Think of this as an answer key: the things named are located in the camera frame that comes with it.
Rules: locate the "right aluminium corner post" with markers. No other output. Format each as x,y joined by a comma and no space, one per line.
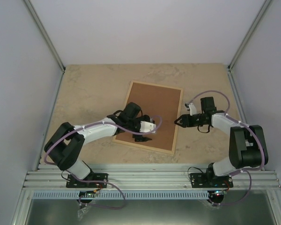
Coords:
256,22

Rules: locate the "left control board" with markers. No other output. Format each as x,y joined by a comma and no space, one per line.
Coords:
88,194

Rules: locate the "aluminium rail bed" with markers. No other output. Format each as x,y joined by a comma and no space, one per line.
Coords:
147,177

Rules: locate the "right side aluminium rail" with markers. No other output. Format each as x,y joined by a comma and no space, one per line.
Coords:
246,119

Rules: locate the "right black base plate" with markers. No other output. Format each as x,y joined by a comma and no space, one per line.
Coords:
201,180

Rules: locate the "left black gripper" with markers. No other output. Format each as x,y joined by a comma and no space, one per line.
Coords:
138,138

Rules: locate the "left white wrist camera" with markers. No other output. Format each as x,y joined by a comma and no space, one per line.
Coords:
147,127

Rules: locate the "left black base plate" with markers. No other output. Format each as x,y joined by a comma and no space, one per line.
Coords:
94,180

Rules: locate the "aluminium corner post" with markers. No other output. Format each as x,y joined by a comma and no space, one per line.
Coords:
256,22
32,11

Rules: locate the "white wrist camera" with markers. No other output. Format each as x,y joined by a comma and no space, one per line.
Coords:
191,108
147,127

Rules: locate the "right control board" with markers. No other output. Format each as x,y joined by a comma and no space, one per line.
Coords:
218,192

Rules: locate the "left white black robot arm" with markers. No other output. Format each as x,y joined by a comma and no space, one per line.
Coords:
64,147

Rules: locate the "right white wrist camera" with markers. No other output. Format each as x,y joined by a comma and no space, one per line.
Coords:
191,108

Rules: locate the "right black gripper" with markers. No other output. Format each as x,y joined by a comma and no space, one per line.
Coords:
186,121

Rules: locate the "grey slotted cable duct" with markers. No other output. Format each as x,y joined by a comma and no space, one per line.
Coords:
129,195

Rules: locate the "control board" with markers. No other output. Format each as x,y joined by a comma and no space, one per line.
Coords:
88,194
218,192

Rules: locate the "left aluminium corner post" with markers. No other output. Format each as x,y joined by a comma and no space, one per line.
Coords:
32,11

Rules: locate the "brown backing board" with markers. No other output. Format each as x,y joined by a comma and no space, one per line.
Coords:
155,100

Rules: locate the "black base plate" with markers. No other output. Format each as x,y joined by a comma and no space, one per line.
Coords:
94,180
201,180

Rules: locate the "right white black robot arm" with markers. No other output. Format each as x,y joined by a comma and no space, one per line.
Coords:
223,122

